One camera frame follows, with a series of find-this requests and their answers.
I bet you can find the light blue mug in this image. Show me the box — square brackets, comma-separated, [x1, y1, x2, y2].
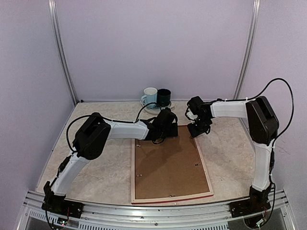
[141, 87, 158, 108]

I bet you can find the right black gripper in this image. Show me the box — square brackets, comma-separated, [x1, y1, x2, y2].
[188, 116, 212, 138]

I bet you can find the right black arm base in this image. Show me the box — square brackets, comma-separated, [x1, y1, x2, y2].
[229, 184, 272, 218]

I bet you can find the dark green mug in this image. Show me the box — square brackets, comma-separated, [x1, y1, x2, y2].
[157, 89, 171, 107]

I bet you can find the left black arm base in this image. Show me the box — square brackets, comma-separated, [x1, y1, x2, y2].
[41, 181, 84, 219]

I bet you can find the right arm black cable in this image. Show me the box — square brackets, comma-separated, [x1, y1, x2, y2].
[215, 78, 295, 144]

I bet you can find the red and wood picture frame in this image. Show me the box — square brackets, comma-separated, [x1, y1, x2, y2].
[130, 124, 214, 205]

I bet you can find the aluminium corner post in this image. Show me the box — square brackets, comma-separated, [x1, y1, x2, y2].
[48, 0, 78, 105]
[231, 0, 261, 103]

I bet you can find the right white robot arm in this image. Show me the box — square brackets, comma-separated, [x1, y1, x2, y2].
[185, 96, 279, 192]

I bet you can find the brown backing board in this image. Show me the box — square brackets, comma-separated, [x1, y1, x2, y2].
[134, 126, 211, 200]

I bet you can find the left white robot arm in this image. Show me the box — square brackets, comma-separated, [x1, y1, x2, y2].
[44, 108, 178, 213]

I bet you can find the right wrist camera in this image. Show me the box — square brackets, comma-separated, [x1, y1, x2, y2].
[185, 110, 197, 121]

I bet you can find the left aluminium corner post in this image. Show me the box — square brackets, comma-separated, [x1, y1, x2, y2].
[48, 0, 78, 105]

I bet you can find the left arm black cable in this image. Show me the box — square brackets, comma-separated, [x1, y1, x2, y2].
[66, 102, 159, 151]

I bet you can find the white plate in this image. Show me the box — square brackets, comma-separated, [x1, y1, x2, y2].
[144, 102, 175, 115]

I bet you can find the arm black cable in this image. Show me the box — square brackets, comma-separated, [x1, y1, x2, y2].
[66, 102, 159, 151]
[215, 78, 295, 144]

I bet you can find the right aluminium corner post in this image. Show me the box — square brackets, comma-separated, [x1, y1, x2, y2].
[231, 0, 261, 103]

